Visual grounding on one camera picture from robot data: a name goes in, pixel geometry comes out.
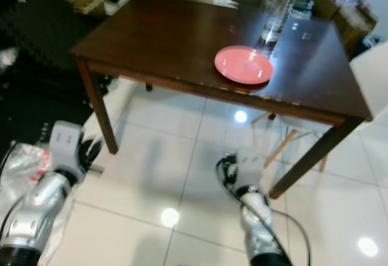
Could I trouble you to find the white chair with wooden legs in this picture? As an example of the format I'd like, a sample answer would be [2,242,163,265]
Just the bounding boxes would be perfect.
[252,112,329,173]

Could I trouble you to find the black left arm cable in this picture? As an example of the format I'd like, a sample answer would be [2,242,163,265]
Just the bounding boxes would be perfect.
[0,141,20,179]

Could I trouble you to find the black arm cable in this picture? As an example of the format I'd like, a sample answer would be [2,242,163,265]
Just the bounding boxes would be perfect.
[0,141,20,179]
[272,210,311,266]

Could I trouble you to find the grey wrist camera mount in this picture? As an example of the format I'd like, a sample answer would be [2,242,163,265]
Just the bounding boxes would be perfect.
[49,121,85,171]
[236,147,266,187]

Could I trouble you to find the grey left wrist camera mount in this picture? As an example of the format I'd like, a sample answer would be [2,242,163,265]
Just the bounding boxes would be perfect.
[49,121,85,171]

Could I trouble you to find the large brown cardboard box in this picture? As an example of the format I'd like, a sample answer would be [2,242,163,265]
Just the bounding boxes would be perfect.
[312,0,378,59]

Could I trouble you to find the dark brown wooden table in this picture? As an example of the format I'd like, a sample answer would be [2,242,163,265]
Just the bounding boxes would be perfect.
[70,0,373,200]

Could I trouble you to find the red round plate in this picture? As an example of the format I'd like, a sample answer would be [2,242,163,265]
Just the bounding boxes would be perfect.
[213,45,275,86]

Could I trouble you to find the white rounded chair back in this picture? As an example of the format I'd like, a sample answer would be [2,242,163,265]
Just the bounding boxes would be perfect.
[348,41,388,128]

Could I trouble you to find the black ridged foam mat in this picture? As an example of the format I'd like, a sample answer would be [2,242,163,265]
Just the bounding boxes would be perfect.
[0,0,99,80]

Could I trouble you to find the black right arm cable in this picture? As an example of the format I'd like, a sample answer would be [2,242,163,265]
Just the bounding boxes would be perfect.
[272,210,311,266]

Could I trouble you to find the white crumpled paper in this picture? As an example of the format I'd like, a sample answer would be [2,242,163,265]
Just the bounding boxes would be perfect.
[211,0,238,10]

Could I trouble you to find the clear crumpled plastic bag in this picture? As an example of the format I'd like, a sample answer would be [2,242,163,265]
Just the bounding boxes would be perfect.
[0,142,75,266]

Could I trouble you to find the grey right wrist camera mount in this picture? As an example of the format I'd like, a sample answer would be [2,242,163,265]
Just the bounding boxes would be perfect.
[236,147,266,187]

